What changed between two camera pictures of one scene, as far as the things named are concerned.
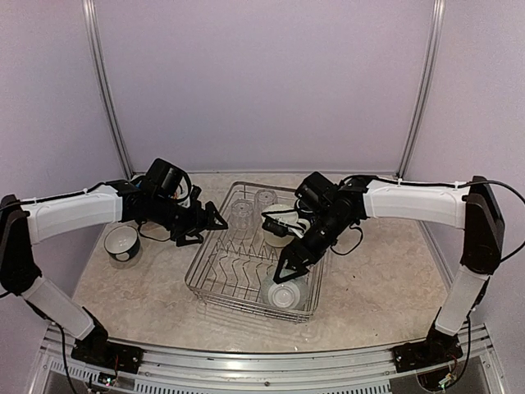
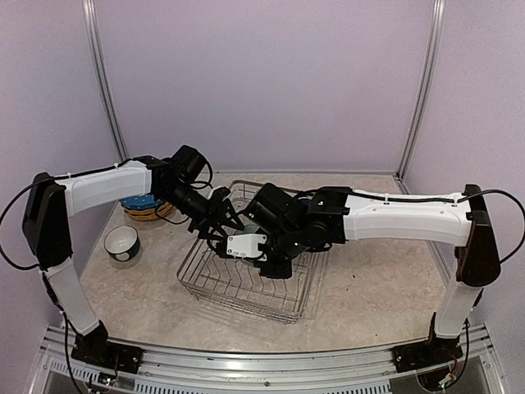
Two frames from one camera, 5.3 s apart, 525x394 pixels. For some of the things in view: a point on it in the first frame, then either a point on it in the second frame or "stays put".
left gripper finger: (214, 220) -> (230, 216)
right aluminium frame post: (426, 89) stays put
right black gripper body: (333, 228) -> (287, 245)
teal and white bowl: (122, 242) stays put
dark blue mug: (307, 204) stays put
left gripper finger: (189, 240) -> (209, 234)
